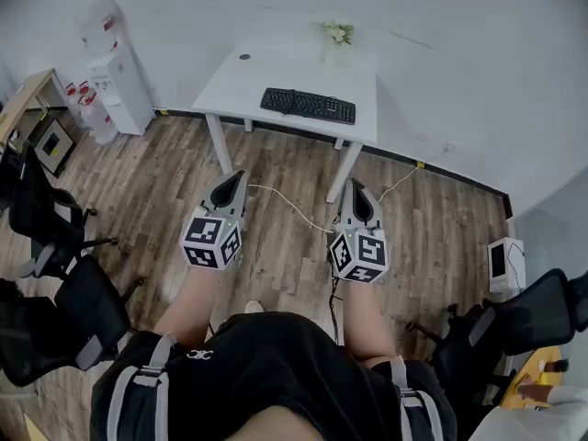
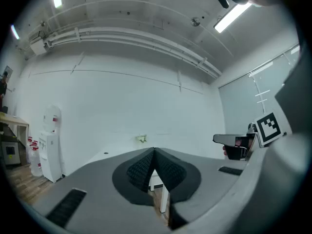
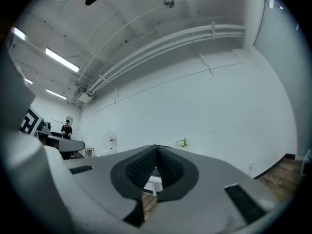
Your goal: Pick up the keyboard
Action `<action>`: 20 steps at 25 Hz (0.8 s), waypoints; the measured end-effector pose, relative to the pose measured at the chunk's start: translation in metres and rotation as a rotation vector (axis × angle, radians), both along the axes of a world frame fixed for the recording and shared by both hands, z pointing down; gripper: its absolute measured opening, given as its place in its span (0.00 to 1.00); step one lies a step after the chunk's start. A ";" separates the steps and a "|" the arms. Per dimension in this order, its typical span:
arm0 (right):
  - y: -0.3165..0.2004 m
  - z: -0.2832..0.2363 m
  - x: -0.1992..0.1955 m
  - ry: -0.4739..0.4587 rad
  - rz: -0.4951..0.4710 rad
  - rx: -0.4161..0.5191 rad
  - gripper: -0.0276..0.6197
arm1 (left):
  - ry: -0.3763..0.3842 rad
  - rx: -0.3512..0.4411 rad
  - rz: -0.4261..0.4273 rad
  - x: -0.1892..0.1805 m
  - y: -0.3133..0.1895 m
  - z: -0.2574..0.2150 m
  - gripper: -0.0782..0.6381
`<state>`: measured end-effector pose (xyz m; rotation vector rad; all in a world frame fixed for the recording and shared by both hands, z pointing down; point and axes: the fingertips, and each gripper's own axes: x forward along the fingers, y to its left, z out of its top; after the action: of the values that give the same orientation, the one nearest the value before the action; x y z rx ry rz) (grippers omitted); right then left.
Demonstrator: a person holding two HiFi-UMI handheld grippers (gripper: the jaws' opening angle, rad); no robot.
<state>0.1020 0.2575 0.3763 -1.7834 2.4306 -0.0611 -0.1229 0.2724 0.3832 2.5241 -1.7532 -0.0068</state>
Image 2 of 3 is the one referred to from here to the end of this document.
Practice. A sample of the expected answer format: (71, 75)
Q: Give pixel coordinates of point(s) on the framed wall picture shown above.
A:
(8, 71)

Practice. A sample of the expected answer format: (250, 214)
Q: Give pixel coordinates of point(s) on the white flowers in vase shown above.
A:
(141, 138)

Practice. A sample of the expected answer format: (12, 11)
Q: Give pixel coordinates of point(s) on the round ceiling smoke detector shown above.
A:
(195, 21)

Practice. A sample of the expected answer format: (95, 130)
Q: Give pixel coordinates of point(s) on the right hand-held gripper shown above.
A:
(268, 128)

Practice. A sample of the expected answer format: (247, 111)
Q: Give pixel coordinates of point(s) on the water jug on dispenser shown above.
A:
(52, 118)

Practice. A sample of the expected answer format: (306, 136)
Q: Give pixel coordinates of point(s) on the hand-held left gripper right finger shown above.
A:
(192, 179)

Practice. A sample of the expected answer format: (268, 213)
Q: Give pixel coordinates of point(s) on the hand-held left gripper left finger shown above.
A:
(97, 186)

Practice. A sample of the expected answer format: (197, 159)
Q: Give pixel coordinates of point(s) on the gray box with dark window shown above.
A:
(9, 150)

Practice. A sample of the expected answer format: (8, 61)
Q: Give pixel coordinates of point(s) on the white ceiling pipe run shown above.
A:
(136, 39)

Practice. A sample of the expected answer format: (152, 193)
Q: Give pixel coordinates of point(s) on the white table leg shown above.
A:
(164, 200)

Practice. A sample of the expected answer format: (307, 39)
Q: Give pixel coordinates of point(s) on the frosted glass partition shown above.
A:
(243, 99)

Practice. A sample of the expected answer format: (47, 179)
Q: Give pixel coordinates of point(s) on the white cabinet at left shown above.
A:
(50, 160)

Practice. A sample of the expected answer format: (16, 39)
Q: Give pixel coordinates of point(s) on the light wooden side desk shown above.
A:
(14, 121)

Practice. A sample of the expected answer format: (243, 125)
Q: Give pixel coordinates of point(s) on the spare water jug red label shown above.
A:
(29, 150)
(36, 160)

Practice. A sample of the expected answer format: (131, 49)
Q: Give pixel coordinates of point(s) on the white ceiling junction box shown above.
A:
(37, 47)

